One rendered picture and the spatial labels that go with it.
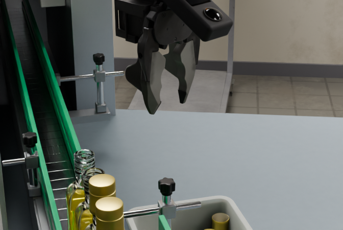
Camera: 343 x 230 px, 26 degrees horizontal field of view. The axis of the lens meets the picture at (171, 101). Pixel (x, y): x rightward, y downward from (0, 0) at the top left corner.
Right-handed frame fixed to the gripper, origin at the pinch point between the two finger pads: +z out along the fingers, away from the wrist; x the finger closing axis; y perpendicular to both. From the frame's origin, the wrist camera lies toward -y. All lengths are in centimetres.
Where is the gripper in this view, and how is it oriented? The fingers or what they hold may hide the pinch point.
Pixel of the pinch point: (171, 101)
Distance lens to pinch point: 102.1
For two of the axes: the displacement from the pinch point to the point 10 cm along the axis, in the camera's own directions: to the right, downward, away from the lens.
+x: -7.2, 2.6, -6.5
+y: -7.0, -2.5, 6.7
